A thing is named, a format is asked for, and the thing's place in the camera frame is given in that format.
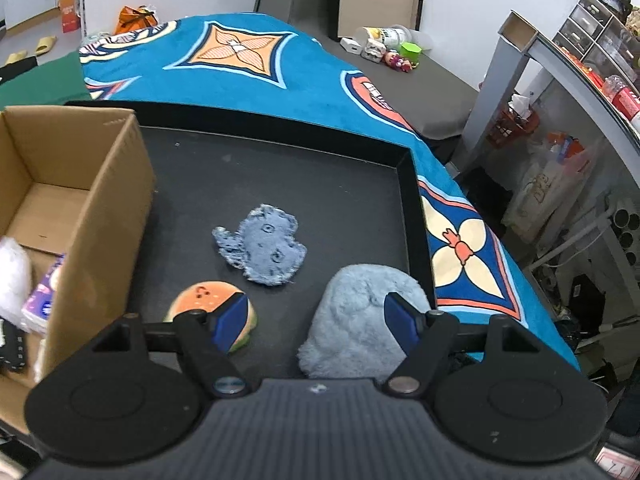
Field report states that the white plastic bag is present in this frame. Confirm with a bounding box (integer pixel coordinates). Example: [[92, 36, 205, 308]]
[[0, 236, 33, 326]]

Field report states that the brown cardboard box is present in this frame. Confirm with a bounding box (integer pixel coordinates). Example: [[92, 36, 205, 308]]
[[0, 105, 156, 436]]

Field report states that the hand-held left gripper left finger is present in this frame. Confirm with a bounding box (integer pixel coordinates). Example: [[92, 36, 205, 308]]
[[92, 292, 261, 398]]

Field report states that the beige tote bag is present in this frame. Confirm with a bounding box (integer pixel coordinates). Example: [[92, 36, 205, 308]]
[[502, 132, 601, 246]]

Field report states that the blue patterned blanket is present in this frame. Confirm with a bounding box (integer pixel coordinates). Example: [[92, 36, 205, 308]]
[[80, 12, 581, 371]]

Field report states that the green bed sheet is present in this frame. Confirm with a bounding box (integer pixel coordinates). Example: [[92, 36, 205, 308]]
[[0, 52, 91, 111]]

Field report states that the orange cardboard box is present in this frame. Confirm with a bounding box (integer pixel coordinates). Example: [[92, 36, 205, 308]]
[[57, 0, 82, 34]]

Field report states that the red basket with tissues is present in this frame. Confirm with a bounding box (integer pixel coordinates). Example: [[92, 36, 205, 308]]
[[487, 95, 541, 148]]

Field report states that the grey drawer organizer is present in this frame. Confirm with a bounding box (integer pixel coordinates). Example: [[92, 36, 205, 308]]
[[552, 0, 640, 86]]

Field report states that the purple tissue pack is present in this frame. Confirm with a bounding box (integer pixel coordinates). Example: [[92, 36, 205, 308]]
[[21, 255, 66, 336]]

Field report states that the white jar with yellow label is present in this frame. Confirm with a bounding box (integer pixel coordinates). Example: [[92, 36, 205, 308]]
[[362, 25, 413, 46]]

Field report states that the red label bottle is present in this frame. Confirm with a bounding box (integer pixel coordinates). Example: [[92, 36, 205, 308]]
[[602, 75, 640, 121]]

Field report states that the blue denim plush toy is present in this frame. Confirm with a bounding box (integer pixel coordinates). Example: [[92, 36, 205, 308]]
[[211, 203, 308, 287]]

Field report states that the hamburger plush toy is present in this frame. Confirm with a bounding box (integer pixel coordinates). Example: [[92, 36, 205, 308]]
[[164, 281, 259, 356]]

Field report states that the red small toy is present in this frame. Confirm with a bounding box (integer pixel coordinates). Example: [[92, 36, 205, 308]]
[[382, 51, 416, 73]]

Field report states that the grey desk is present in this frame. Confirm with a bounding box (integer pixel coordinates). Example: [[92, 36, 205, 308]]
[[462, 10, 640, 186]]

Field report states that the grey mattress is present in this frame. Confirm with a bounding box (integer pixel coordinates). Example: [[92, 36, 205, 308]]
[[287, 35, 481, 141]]

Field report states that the fluffy grey-blue hat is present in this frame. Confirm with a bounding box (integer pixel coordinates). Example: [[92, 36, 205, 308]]
[[297, 263, 432, 380]]

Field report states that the black shallow tray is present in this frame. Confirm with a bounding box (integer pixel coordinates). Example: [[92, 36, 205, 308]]
[[65, 100, 436, 381]]

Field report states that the orange bag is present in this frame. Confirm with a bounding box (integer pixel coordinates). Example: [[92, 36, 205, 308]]
[[115, 5, 158, 36]]

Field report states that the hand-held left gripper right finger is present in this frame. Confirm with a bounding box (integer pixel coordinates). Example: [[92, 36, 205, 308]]
[[382, 291, 543, 396]]

